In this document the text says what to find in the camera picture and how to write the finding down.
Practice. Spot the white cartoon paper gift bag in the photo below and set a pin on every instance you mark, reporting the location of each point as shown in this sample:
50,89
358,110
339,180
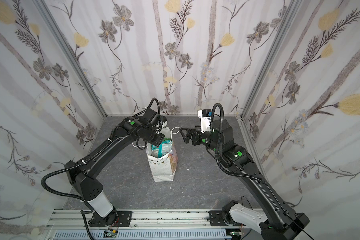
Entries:
163,169

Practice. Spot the black mounting plate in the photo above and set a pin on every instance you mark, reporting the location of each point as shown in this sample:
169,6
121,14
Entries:
216,218
124,218

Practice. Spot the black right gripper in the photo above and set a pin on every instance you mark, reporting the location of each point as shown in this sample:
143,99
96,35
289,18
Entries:
193,136

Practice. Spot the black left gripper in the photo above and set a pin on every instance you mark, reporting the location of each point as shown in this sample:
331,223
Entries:
156,139

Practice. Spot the teal snack packet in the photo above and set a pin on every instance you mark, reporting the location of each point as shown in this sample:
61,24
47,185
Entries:
164,148

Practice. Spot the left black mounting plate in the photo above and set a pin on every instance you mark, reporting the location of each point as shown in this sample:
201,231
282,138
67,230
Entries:
124,218

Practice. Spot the white slotted cable duct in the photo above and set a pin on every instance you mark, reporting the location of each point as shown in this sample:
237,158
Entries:
179,234

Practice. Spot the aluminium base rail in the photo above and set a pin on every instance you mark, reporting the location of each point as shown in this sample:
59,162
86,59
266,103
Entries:
71,225

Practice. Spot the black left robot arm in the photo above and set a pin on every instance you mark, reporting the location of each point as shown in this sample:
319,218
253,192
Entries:
84,177

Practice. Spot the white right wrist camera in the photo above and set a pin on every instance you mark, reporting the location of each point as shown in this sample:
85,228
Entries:
205,117

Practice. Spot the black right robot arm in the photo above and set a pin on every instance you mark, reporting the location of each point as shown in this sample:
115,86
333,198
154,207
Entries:
277,220

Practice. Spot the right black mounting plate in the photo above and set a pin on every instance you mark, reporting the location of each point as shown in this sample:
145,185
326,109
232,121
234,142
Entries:
216,218

